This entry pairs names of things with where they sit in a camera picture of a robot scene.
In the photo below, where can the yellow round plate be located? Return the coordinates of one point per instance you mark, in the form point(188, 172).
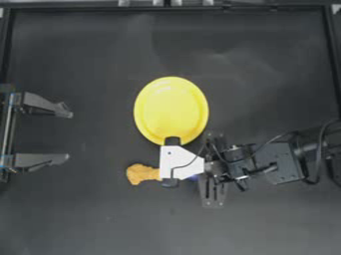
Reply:
point(169, 106)

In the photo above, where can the orange fried chicken toy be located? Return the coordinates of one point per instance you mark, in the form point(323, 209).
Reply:
point(140, 174)

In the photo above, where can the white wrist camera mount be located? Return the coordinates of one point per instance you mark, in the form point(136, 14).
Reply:
point(179, 161)

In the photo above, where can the black table frame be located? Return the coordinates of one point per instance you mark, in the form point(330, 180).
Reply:
point(88, 6)

